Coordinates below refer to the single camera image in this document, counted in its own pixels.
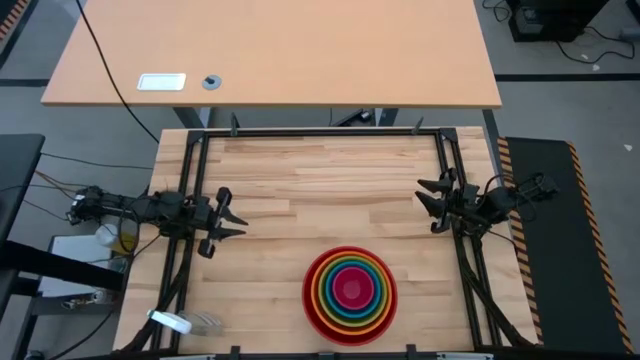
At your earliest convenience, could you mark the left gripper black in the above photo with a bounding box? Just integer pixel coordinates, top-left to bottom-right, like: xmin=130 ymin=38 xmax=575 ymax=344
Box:
xmin=187 ymin=186 xmax=250 ymax=260

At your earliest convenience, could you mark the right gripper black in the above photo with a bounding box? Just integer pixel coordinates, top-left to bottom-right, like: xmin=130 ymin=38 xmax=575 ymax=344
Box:
xmin=414 ymin=168 xmax=482 ymax=235

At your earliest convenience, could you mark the orange bowl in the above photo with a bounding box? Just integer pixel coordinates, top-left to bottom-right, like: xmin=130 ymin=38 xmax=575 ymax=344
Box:
xmin=309 ymin=249 xmax=394 ymax=337

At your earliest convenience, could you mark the yellow bowl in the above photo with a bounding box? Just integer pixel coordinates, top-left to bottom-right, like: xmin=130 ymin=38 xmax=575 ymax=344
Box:
xmin=314 ymin=253 xmax=389 ymax=331

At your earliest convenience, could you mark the green bowl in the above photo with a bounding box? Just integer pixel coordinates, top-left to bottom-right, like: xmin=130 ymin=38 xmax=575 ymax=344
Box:
xmin=319 ymin=256 xmax=385 ymax=325

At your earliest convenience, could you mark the teal blue bowl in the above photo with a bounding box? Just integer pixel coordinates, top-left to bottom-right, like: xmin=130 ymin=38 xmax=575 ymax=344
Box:
xmin=324 ymin=260 xmax=381 ymax=319

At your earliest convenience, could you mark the small magenta bowl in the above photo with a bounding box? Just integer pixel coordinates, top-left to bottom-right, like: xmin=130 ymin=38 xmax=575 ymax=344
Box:
xmin=331 ymin=266 xmax=376 ymax=310

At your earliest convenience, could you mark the nested rainbow bowls stack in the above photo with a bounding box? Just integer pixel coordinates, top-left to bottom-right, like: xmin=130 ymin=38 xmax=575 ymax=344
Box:
xmin=301 ymin=245 xmax=399 ymax=348

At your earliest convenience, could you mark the clear plastic piece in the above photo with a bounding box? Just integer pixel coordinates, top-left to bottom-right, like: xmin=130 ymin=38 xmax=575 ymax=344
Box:
xmin=188 ymin=311 xmax=225 ymax=338

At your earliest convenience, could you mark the white plastic clip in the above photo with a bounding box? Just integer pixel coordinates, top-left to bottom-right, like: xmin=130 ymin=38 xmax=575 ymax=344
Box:
xmin=146 ymin=309 xmax=193 ymax=336

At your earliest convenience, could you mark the white plastic bottle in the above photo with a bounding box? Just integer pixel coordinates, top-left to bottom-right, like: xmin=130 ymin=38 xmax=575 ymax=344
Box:
xmin=94 ymin=222 xmax=122 ymax=248

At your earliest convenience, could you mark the black hazard-striped floor mat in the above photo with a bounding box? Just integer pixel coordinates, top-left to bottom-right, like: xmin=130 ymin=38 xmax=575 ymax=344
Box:
xmin=0 ymin=0 xmax=32 ymax=42
xmin=495 ymin=135 xmax=637 ymax=356

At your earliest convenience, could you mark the white flat board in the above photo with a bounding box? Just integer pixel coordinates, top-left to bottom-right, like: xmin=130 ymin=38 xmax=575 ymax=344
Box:
xmin=36 ymin=234 xmax=130 ymax=299

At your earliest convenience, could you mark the white rectangular desk plate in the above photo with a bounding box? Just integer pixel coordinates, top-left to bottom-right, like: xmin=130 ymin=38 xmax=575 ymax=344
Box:
xmin=136 ymin=72 xmax=188 ymax=92

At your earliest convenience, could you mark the light wooden desk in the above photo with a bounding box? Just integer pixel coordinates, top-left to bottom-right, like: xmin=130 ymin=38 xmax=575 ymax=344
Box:
xmin=40 ymin=0 xmax=503 ymax=110

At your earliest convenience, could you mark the black equipment box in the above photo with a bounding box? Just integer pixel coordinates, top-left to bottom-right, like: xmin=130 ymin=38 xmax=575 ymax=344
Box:
xmin=506 ymin=0 xmax=610 ymax=44

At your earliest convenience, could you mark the black side table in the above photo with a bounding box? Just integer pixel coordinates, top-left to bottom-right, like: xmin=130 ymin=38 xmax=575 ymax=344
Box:
xmin=0 ymin=133 xmax=127 ymax=321

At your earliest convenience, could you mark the black aluminium table frame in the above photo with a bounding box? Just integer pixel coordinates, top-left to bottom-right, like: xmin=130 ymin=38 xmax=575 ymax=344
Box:
xmin=112 ymin=127 xmax=539 ymax=360

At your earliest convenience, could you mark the long black hanging cable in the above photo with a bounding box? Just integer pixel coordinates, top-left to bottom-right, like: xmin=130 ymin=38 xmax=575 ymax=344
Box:
xmin=74 ymin=0 xmax=161 ymax=144

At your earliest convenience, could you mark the black floor cable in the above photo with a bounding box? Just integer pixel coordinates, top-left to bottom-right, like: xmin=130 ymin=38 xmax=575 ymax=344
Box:
xmin=553 ymin=24 xmax=639 ymax=66

